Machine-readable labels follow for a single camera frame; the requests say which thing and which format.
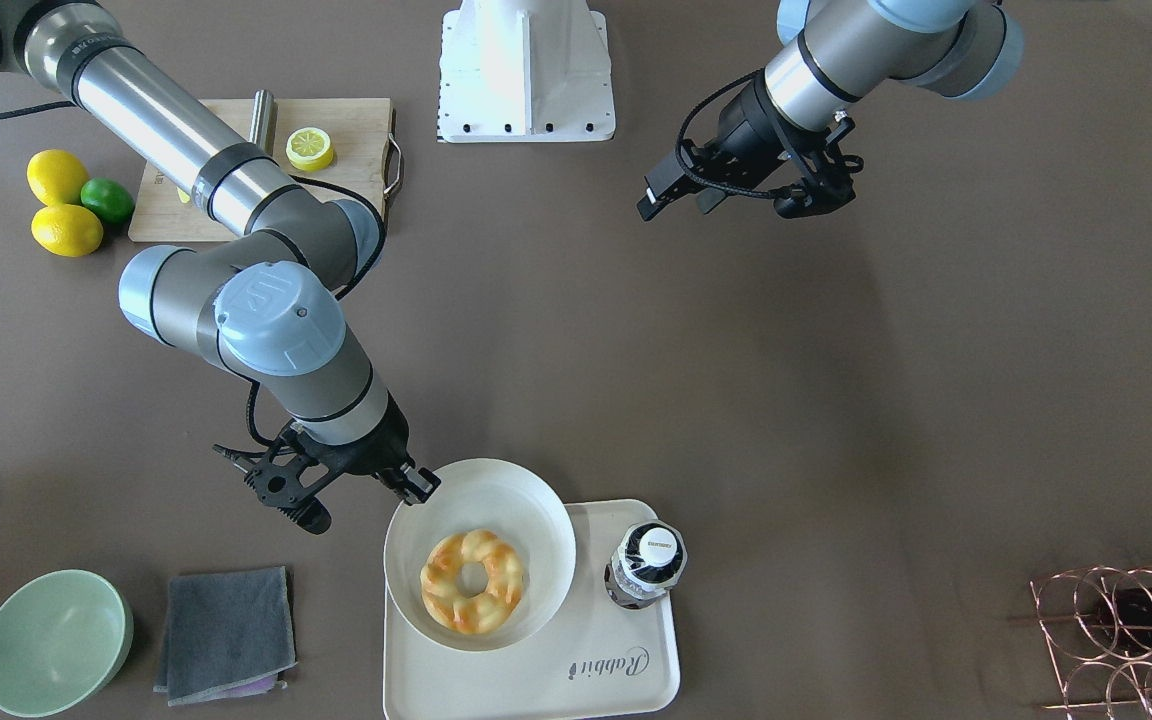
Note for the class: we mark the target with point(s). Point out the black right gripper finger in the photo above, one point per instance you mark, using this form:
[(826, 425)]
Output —
[(412, 492), (425, 480)]

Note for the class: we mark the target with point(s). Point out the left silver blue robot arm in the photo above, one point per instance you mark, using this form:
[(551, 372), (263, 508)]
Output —
[(835, 52)]

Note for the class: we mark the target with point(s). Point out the yellow lemon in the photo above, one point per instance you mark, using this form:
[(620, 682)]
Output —
[(67, 230), (56, 177)]

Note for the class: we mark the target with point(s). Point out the white round plate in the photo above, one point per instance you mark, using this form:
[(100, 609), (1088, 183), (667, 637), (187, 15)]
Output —
[(517, 506)]

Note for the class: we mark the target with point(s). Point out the grey folded cloth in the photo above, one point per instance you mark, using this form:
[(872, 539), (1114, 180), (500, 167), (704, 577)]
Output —
[(226, 635)]

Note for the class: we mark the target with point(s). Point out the half lemon slice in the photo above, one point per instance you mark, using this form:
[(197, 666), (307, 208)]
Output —
[(310, 149)]

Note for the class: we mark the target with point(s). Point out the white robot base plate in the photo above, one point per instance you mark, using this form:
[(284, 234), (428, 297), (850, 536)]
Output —
[(525, 72)]

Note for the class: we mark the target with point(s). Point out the green lime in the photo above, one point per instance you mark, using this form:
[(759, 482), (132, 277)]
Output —
[(108, 200)]

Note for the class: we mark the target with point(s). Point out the dark tea bottle on tray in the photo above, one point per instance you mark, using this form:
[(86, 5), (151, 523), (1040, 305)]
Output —
[(645, 565)]

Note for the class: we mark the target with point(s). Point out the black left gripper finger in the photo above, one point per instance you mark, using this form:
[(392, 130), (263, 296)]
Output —
[(651, 204), (709, 199)]

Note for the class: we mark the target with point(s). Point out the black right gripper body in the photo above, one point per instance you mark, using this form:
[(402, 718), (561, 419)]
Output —
[(383, 437)]

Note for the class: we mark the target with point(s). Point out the copper wire bottle rack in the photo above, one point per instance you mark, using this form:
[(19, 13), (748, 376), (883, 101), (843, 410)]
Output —
[(1096, 625)]

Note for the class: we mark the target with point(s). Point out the yellow lemon far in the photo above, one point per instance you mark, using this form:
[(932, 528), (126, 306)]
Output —
[(56, 177)]

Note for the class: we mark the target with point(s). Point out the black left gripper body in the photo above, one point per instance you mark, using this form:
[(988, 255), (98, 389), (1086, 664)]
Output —
[(744, 128)]

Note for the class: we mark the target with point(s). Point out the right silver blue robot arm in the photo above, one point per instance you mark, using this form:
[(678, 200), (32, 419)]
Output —
[(263, 306)]

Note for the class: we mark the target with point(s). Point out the twisted glazed donut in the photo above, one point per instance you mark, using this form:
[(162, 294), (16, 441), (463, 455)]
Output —
[(487, 610)]

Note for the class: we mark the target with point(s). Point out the mint green bowl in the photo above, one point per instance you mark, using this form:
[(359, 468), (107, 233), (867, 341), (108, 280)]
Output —
[(63, 637)]

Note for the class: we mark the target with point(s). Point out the yellow lemon near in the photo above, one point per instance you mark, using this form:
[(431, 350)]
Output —
[(67, 230)]

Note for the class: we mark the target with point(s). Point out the cream rabbit tray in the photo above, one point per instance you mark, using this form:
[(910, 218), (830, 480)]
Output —
[(592, 659)]

